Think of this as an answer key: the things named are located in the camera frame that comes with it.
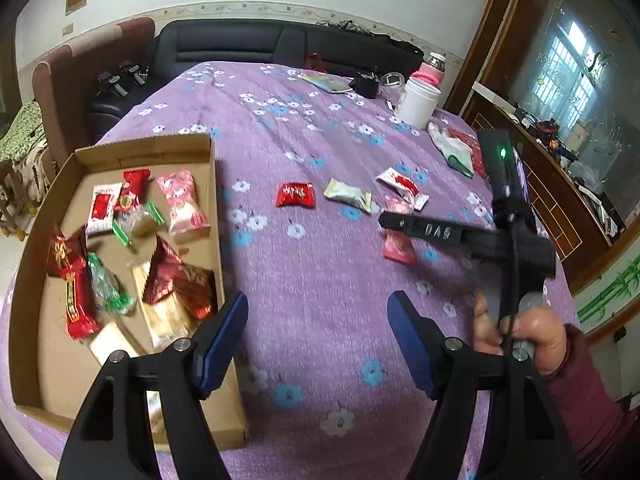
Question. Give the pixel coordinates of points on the golden biscuit bar packet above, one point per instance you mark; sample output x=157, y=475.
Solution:
x=112, y=342

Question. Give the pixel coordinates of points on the white plastic jar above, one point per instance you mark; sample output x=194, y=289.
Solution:
x=417, y=102

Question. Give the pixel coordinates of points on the green floral cushion chair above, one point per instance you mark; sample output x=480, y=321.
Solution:
x=20, y=130

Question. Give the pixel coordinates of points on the clear glass dish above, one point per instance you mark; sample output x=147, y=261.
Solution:
x=392, y=80

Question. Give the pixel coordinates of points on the dark red foil candy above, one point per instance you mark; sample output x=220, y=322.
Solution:
x=60, y=252

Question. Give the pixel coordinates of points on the red candy packet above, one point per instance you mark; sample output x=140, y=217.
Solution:
x=296, y=195

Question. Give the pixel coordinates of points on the purple floral blanket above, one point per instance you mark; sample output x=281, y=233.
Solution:
x=320, y=270

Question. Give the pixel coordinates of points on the small red bag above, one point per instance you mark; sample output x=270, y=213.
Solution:
x=314, y=61

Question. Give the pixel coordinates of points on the brown armchair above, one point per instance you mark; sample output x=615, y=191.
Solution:
x=65, y=80

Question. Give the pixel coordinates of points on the small white tag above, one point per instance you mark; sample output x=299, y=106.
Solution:
x=390, y=104

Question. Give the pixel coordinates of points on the colourful flat packet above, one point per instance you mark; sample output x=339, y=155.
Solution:
x=325, y=84

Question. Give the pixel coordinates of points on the black sofa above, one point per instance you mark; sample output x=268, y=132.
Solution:
x=225, y=42

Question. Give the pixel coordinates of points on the pink bottle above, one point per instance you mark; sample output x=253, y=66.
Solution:
x=430, y=75

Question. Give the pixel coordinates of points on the cardboard box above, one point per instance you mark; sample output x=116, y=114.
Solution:
x=55, y=360

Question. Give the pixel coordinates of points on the white green plastic bag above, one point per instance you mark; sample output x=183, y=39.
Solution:
x=450, y=145

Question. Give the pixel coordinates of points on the person's right hand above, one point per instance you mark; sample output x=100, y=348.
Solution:
x=542, y=335

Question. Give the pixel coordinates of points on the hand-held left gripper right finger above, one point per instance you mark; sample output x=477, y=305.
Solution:
x=412, y=345

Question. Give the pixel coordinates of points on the pale green snack packet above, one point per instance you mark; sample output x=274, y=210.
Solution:
x=350, y=195

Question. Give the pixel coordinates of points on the black devices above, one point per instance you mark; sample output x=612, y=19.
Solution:
x=120, y=77

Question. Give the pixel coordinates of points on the person's right forearm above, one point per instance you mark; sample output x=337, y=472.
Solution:
x=590, y=410

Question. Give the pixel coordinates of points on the green foil candy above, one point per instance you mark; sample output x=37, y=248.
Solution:
x=107, y=287

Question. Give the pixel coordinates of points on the black power adapter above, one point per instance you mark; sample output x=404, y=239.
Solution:
x=366, y=85

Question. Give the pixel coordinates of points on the small red snack packet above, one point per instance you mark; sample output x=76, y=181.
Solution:
x=132, y=190

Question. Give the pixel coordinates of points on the dark red triangular packet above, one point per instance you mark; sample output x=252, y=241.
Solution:
x=175, y=280

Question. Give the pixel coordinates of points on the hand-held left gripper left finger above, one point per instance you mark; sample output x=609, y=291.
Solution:
x=225, y=345

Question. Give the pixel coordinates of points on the long red snack packet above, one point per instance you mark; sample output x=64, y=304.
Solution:
x=75, y=305

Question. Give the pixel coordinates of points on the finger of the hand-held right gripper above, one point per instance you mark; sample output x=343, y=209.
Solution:
x=435, y=231

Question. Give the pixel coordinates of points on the pink snack packet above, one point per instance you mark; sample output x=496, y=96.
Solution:
x=180, y=202

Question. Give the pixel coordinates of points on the white red candy wrapper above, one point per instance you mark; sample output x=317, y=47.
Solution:
x=400, y=181

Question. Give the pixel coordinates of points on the clear cracker packet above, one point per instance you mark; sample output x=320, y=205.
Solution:
x=165, y=325

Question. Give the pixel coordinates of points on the clear candy with green ends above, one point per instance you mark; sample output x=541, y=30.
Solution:
x=137, y=222

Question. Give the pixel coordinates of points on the pink candy packet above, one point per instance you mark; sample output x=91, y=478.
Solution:
x=398, y=251
x=397, y=205

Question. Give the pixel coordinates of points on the wall socket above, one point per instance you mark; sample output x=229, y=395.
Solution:
x=67, y=28

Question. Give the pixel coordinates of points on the white red snack packet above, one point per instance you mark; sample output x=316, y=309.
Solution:
x=102, y=207

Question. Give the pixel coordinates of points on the pile of tools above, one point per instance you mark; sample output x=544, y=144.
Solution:
x=550, y=130

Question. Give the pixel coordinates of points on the red flat packet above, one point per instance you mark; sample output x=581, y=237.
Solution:
x=467, y=140

